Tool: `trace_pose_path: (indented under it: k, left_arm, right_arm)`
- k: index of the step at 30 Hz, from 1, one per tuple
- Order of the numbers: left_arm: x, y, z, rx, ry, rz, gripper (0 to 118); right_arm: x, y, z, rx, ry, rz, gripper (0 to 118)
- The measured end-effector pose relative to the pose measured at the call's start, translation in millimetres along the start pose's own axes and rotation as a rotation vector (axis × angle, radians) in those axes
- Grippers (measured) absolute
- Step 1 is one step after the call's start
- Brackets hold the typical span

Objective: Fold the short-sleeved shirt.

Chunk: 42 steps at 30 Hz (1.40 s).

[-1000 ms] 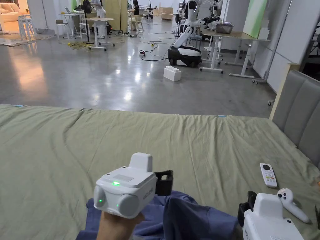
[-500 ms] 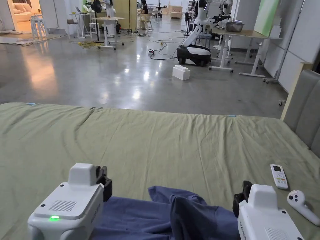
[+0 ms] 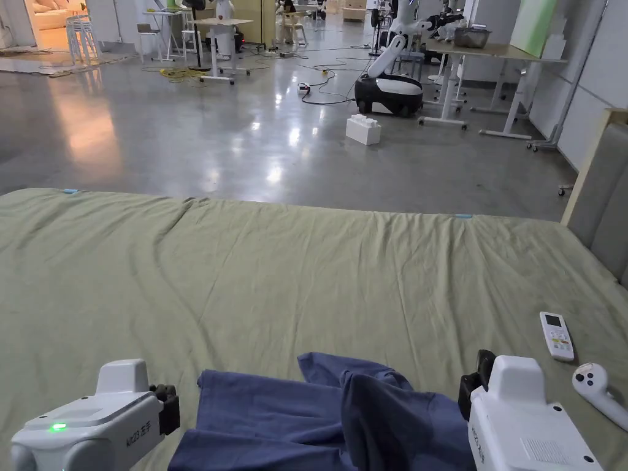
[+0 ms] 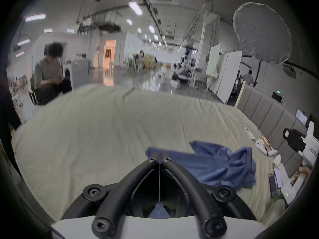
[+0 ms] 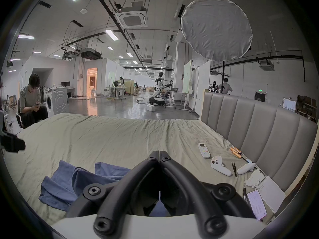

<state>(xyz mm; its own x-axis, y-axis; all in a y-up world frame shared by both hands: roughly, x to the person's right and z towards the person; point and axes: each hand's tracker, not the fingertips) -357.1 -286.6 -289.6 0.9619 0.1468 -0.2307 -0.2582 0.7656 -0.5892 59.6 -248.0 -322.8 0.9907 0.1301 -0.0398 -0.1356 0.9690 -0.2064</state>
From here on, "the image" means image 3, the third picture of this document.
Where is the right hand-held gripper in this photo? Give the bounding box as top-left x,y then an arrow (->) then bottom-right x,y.
458,349 -> 605,471

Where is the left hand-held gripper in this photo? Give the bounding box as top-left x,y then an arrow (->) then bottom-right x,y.
9,359 -> 181,471

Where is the dark blue shirt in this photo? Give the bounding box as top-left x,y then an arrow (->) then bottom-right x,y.
167,353 -> 478,471

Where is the white hand controller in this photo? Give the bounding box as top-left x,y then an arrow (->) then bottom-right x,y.
572,362 -> 628,432

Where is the white remote control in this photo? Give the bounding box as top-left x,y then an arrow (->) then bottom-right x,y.
539,311 -> 575,362

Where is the grey padded headboard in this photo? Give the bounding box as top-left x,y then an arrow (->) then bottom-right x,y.
561,107 -> 628,286

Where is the bed with pale green sheet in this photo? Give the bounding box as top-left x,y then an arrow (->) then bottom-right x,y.
0,188 -> 628,471

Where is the white foam block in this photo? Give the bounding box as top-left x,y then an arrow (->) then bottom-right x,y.
345,114 -> 383,146

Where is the long wooden table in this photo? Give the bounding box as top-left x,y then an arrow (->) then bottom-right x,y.
418,26 -> 569,140

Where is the white wheeled robot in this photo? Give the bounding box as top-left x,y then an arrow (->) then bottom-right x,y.
354,0 -> 466,118

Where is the stack of white chairs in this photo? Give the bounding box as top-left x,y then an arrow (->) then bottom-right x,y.
66,13 -> 101,66

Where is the white folding table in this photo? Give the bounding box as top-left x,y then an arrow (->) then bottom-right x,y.
137,9 -> 190,63

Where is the small wooden desk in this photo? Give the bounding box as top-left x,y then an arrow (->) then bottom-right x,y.
188,18 -> 255,85

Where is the black standing fan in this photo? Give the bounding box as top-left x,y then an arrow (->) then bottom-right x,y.
183,0 -> 213,74

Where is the yellow cable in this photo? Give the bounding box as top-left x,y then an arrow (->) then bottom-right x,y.
159,67 -> 213,84

